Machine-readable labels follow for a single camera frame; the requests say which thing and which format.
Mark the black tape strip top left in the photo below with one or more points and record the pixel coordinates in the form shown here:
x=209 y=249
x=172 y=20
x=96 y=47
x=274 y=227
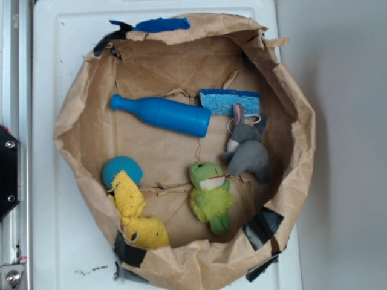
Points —
x=117 y=35

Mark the blue tape piece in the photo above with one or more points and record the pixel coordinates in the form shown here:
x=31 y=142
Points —
x=156 y=25

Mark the black tape strip bottom right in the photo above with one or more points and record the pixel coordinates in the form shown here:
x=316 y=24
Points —
x=255 y=272

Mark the blue plastic bottle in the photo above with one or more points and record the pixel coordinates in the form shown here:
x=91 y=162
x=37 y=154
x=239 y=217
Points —
x=166 y=114

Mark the brown paper bag bin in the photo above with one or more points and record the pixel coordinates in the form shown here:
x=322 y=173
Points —
x=217 y=51

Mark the blue sponge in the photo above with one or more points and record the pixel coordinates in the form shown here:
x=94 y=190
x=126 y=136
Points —
x=221 y=101

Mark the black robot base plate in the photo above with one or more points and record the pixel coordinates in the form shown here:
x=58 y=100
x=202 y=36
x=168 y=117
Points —
x=10 y=167

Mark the yellow knitted cloth toy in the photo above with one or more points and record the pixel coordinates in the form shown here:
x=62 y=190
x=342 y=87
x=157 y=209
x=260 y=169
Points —
x=140 y=231

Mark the aluminium frame rail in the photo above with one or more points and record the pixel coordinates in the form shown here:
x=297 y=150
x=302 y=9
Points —
x=16 y=89

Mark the black tape strip bottom left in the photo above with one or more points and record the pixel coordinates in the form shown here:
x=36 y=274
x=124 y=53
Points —
x=131 y=255

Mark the green plush frog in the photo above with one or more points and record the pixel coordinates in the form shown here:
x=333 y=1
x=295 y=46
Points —
x=210 y=198

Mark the grey plush bunny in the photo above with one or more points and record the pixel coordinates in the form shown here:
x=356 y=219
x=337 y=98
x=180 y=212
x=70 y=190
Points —
x=245 y=151

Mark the black tape strip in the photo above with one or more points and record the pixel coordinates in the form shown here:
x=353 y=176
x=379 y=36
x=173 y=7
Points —
x=262 y=227
x=255 y=272
x=131 y=255
x=117 y=35

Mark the blue knitted ball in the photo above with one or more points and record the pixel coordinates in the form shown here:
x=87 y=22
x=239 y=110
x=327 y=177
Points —
x=118 y=164

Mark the white tray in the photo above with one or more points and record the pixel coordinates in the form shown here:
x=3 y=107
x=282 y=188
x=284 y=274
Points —
x=68 y=251

